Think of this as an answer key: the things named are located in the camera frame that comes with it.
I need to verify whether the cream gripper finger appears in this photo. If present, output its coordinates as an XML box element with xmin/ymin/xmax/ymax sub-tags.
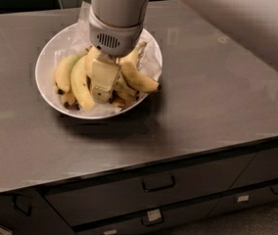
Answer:
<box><xmin>91</xmin><ymin>58</ymin><xmax>120</xmax><ymax>104</ymax></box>

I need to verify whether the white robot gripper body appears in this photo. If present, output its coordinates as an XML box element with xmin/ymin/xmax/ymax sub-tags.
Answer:
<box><xmin>88</xmin><ymin>9</ymin><xmax>143</xmax><ymax>58</ymax></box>

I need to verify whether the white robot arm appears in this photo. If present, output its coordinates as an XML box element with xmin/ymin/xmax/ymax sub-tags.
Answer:
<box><xmin>88</xmin><ymin>0</ymin><xmax>278</xmax><ymax>103</ymax></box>

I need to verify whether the long left-centre yellow banana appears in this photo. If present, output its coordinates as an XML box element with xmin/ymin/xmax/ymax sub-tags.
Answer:
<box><xmin>70</xmin><ymin>56</ymin><xmax>94</xmax><ymax>111</ymax></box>

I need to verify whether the white paper bowl liner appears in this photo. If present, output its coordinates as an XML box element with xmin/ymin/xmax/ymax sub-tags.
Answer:
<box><xmin>54</xmin><ymin>1</ymin><xmax>162</xmax><ymax>118</ymax></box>

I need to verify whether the small bottom-left banana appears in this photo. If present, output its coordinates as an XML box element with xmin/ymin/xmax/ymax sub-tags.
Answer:
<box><xmin>61</xmin><ymin>91</ymin><xmax>77</xmax><ymax>109</ymax></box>

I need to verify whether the white ceramic bowl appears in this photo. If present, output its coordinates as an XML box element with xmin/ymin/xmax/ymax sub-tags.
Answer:
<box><xmin>35</xmin><ymin>20</ymin><xmax>162</xmax><ymax>119</ymax></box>

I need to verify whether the upper middle drawer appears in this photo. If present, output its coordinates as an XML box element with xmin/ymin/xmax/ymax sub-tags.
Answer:
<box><xmin>45</xmin><ymin>154</ymin><xmax>254</xmax><ymax>226</ymax></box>

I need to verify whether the left cabinet door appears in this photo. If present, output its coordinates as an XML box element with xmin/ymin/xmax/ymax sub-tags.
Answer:
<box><xmin>0</xmin><ymin>191</ymin><xmax>75</xmax><ymax>235</ymax></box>

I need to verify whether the lower middle drawer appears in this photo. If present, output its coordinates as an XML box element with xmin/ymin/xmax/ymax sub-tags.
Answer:
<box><xmin>74</xmin><ymin>196</ymin><xmax>219</xmax><ymax>235</ymax></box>

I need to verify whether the right cabinet drawer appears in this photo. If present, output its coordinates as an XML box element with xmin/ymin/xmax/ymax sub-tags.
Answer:
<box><xmin>209</xmin><ymin>144</ymin><xmax>278</xmax><ymax>216</ymax></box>

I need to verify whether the black drawer handle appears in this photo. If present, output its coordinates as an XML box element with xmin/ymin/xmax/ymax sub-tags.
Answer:
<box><xmin>141</xmin><ymin>175</ymin><xmax>176</xmax><ymax>193</ymax></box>

